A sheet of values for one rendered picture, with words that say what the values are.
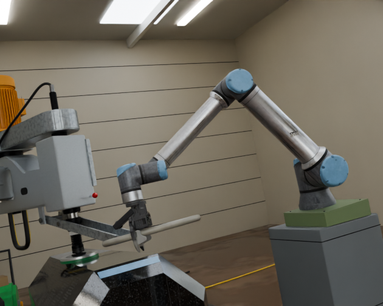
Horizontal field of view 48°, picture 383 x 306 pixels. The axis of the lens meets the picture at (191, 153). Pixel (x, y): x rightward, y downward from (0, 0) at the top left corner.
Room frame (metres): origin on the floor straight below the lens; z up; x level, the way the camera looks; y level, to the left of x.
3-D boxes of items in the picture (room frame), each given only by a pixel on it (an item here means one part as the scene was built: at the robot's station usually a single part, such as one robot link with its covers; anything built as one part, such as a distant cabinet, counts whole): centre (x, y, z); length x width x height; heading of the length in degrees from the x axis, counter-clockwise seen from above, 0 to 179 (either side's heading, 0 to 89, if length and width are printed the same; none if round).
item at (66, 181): (2.60, 0.81, 1.34); 0.36 x 0.22 x 0.45; 49
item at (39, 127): (2.78, 1.02, 1.63); 0.96 x 0.25 x 0.17; 49
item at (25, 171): (2.81, 1.04, 1.32); 0.74 x 0.23 x 0.49; 49
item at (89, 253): (2.55, 0.75, 0.86); 0.21 x 0.21 x 0.01
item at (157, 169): (1.95, 0.18, 1.24); 0.12 x 0.12 x 0.09; 12
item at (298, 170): (2.27, -0.60, 1.11); 0.17 x 0.15 x 0.18; 12
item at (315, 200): (2.29, -0.60, 0.98); 0.19 x 0.19 x 0.10
